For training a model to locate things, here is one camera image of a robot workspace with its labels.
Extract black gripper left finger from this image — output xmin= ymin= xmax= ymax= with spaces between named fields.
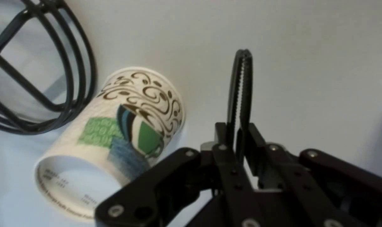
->
xmin=93 ymin=122 xmax=259 ymax=227

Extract black plastic tweezers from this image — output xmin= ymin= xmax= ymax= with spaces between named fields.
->
xmin=226 ymin=48 xmax=255 ymax=165

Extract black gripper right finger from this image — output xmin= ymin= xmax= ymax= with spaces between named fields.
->
xmin=243 ymin=122 xmax=382 ymax=227

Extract patterned paper cup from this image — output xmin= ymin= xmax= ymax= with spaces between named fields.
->
xmin=33 ymin=66 xmax=187 ymax=220

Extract metal wire stand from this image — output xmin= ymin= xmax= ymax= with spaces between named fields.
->
xmin=0 ymin=0 xmax=98 ymax=136

